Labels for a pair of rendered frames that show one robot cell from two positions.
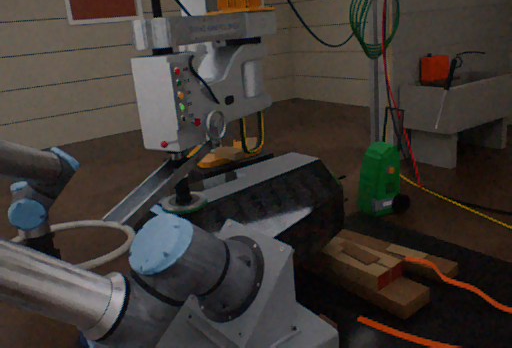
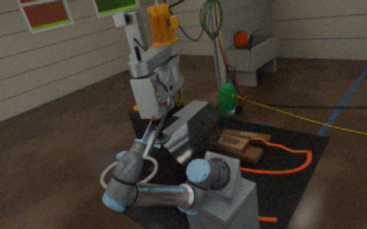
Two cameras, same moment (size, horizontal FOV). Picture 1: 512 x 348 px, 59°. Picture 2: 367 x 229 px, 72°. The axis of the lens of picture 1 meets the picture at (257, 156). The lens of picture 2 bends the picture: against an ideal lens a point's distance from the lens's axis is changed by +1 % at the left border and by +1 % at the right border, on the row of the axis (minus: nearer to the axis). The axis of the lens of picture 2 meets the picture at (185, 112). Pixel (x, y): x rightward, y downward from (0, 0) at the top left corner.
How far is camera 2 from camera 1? 0.79 m
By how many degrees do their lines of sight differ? 13
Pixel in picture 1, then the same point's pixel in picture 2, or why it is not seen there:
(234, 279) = (222, 175)
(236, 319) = (224, 188)
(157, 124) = (147, 107)
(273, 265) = (233, 167)
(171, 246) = (205, 171)
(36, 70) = (17, 64)
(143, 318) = (199, 197)
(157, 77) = (146, 87)
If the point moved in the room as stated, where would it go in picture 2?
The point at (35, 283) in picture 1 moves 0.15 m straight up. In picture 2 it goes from (172, 196) to (166, 175)
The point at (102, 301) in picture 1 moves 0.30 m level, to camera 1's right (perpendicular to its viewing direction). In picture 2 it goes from (187, 196) to (233, 180)
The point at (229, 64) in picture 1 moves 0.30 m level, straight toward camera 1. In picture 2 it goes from (168, 71) to (175, 78)
